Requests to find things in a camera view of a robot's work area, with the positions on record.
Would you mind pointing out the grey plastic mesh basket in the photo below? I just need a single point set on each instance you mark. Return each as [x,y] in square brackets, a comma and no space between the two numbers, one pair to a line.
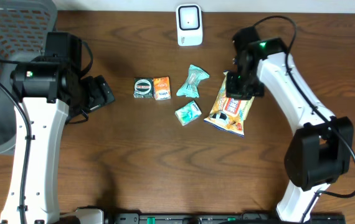
[24,25]

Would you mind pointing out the teal candy wrapper bag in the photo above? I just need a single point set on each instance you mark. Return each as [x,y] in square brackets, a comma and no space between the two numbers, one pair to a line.
[190,87]

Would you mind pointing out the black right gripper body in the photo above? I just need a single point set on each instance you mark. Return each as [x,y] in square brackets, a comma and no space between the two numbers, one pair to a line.
[242,86]

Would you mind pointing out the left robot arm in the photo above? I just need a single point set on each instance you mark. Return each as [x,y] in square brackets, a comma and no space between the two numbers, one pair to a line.
[49,95]

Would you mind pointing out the orange juice carton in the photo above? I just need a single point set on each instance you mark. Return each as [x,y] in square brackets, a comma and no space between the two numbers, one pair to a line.
[162,90]

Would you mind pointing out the round black lidded cup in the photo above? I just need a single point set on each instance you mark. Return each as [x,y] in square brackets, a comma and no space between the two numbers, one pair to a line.
[143,88]

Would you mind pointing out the yellow blue snack bag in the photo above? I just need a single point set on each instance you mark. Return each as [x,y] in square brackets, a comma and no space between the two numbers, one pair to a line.
[228,114]

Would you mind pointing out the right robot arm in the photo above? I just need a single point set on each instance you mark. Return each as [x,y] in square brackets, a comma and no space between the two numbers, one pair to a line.
[320,150]

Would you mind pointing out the white barcode scanner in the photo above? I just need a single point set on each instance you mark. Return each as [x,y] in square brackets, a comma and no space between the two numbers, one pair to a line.
[189,25]

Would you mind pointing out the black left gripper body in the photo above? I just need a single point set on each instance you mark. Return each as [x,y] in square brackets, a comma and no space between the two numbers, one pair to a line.
[91,95]

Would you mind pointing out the green tissue pack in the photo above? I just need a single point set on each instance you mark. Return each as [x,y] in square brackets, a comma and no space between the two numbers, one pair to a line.
[188,113]

